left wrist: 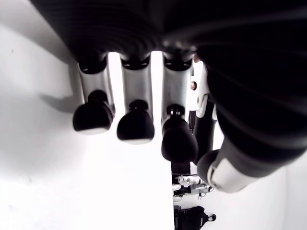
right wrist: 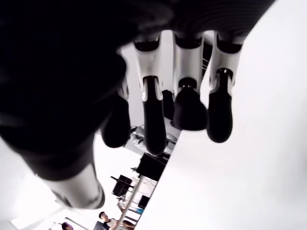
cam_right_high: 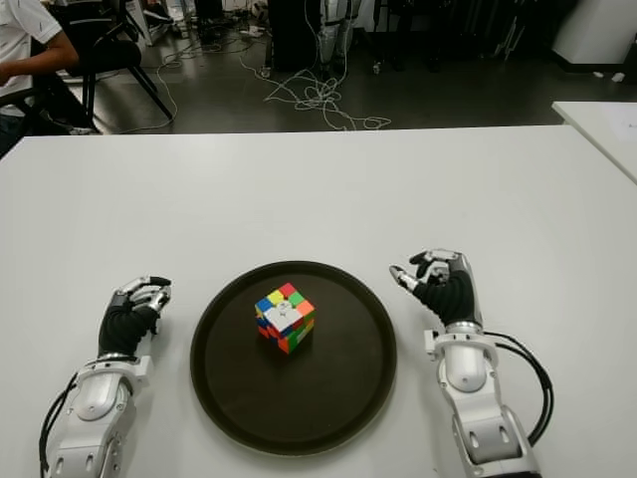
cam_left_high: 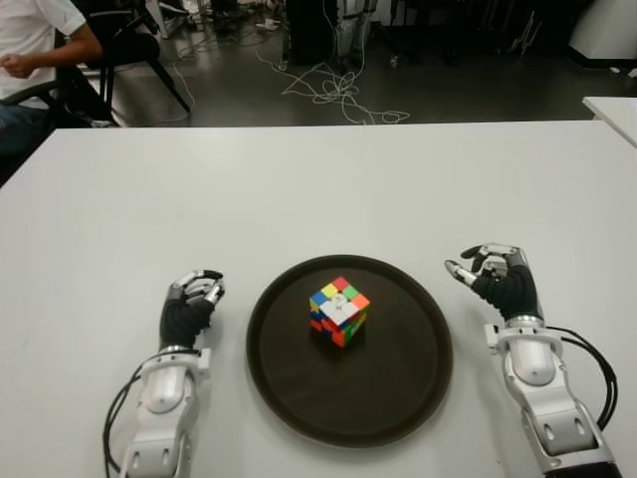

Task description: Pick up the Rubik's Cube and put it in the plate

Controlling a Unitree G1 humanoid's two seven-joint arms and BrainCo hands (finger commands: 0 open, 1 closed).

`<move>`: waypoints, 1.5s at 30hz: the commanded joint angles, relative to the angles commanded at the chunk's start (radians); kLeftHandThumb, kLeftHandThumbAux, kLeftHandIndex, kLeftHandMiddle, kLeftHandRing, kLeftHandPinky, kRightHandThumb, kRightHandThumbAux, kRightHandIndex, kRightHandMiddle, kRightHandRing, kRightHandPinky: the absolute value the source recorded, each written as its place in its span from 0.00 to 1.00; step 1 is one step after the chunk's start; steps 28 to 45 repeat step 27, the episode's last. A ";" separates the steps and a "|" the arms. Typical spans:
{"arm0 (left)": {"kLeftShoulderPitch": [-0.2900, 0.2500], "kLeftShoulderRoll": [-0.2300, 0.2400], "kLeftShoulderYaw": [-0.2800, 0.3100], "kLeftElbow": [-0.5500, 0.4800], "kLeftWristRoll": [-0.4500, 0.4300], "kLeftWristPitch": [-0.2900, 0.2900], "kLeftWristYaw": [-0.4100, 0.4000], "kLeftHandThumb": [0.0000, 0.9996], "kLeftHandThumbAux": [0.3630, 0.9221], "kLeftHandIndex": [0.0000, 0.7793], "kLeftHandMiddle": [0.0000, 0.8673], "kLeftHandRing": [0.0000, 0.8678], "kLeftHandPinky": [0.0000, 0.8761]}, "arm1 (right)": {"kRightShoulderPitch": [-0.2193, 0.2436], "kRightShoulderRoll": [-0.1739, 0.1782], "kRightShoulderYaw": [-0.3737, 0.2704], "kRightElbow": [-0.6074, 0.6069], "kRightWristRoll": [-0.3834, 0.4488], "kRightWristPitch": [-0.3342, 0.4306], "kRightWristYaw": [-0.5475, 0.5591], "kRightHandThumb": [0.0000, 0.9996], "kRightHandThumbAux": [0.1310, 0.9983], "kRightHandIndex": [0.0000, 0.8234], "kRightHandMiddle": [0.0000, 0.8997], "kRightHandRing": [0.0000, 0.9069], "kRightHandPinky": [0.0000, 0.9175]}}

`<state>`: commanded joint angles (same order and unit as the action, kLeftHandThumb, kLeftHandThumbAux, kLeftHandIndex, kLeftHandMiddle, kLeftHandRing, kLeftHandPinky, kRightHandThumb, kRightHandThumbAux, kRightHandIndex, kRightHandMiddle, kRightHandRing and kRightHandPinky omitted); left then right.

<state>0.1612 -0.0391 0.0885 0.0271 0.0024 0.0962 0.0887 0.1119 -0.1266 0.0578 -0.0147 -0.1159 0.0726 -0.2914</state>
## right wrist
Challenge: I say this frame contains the dark-haired person in dark shirt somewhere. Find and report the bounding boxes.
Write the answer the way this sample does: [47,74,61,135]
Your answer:
[92,211,120,230]

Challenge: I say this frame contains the black square monitor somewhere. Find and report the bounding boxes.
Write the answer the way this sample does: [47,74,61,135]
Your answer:
[138,153,170,182]

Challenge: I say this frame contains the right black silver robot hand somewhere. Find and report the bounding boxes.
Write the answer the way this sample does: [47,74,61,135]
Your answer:
[0,0,276,210]

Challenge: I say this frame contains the grey metal ladder frame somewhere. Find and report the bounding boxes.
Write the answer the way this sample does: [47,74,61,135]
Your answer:
[117,174,147,230]

